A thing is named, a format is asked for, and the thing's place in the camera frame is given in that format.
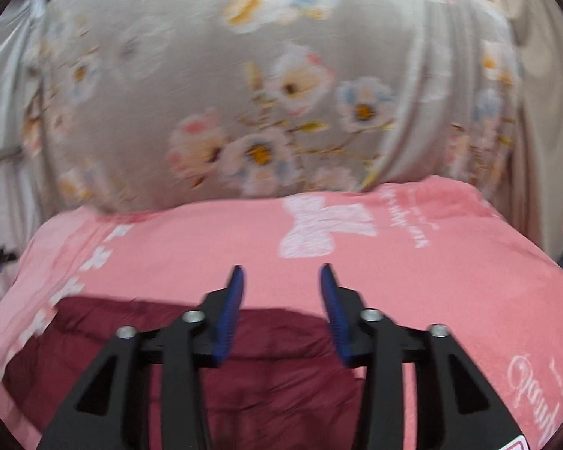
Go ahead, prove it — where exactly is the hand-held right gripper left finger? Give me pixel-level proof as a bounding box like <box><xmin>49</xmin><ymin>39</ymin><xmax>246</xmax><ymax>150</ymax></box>
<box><xmin>36</xmin><ymin>265</ymin><xmax>245</xmax><ymax>450</ymax></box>

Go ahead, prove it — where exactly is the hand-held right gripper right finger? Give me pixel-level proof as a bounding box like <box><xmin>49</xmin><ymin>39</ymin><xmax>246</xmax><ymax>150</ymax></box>
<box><xmin>320</xmin><ymin>263</ymin><xmax>521</xmax><ymax>450</ymax></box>

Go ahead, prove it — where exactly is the maroon puffer jacket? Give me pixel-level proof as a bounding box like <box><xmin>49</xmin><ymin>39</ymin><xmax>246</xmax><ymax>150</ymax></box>
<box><xmin>2</xmin><ymin>295</ymin><xmax>372</xmax><ymax>450</ymax></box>

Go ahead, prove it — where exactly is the pink printed blanket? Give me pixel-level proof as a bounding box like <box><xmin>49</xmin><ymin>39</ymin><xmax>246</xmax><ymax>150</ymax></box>
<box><xmin>0</xmin><ymin>175</ymin><xmax>563</xmax><ymax>450</ymax></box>

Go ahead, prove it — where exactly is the metal rod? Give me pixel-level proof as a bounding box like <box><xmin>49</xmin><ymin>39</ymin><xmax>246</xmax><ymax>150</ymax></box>
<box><xmin>0</xmin><ymin>145</ymin><xmax>25</xmax><ymax>166</ymax></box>

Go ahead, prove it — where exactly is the white curtain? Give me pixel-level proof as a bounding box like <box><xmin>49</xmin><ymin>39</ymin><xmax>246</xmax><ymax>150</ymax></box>
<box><xmin>0</xmin><ymin>0</ymin><xmax>53</xmax><ymax>263</ymax></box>

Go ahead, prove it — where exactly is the beige curtain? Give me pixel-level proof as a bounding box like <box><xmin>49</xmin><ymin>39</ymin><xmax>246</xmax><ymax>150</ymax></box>
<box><xmin>497</xmin><ymin>0</ymin><xmax>563</xmax><ymax>263</ymax></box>

